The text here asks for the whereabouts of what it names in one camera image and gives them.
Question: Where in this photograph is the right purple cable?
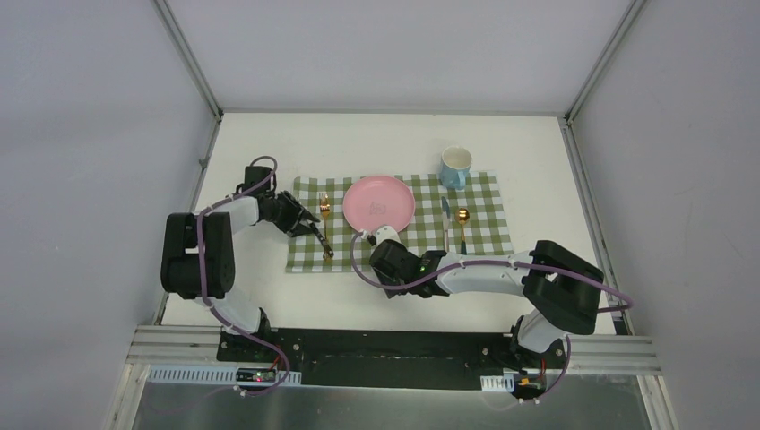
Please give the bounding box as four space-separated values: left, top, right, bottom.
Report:
349 232 635 405

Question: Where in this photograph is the silver knife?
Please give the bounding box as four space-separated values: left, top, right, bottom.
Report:
441 196 451 253

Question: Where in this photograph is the green checkered cloth napkin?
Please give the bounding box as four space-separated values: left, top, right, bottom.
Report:
285 171 514 274

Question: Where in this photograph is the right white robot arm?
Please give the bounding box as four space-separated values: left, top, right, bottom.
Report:
369 239 603 367

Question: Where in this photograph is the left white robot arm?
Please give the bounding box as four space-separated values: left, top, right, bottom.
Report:
160 165 318 363

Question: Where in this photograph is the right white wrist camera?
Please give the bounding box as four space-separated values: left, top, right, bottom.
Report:
373 225 401 245

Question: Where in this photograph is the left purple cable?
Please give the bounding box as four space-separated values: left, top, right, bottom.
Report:
195 156 292 399

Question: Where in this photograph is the pink plate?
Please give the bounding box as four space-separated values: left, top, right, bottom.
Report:
342 176 416 231

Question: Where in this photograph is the gold fork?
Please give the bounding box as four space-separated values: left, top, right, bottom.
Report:
319 193 334 261

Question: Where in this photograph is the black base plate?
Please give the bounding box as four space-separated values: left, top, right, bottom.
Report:
216 329 566 391

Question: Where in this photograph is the gold spoon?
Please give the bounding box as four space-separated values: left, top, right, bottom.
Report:
455 208 471 255

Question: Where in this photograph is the aluminium frame rail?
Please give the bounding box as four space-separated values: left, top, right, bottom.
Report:
126 325 221 365

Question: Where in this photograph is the purple cable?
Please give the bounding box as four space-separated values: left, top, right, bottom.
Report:
195 156 292 399
349 232 635 405

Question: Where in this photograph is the light blue mug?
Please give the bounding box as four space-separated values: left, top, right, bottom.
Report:
438 146 472 191

